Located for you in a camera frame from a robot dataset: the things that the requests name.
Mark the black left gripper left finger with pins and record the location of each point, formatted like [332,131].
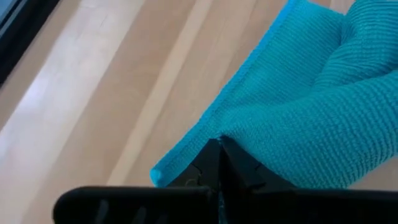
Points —
[205,174]

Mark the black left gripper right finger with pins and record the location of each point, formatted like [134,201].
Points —
[245,177]

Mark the teal microfiber towel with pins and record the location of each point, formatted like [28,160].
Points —
[304,109]

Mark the black aluminium table frame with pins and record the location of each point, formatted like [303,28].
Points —
[21,34]

